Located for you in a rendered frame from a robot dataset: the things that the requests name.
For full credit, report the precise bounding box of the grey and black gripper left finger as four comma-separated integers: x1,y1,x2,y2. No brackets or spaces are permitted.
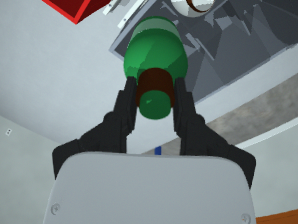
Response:
52,76,137,180

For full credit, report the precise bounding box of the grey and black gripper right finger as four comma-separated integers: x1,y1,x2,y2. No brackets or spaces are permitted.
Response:
173,77,256,190

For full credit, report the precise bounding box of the grey crate with dividers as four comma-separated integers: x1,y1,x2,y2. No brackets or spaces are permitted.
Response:
108,0,298,105

